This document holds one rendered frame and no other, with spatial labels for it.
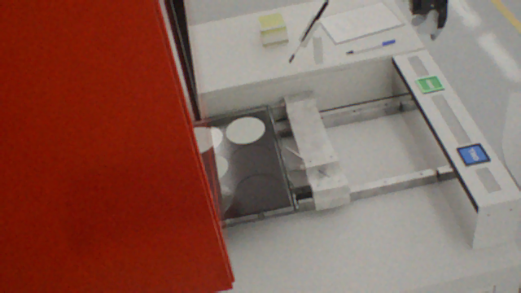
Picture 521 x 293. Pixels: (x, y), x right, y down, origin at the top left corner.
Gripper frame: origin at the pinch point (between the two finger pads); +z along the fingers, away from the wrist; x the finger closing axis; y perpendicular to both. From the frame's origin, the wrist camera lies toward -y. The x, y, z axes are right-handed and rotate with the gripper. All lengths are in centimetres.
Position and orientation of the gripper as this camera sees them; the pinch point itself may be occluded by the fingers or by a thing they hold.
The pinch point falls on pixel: (435, 34)
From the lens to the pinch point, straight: 150.8
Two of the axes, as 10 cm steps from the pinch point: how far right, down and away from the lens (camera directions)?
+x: 1.7, 6.5, -7.4
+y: -9.8, 2.1, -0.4
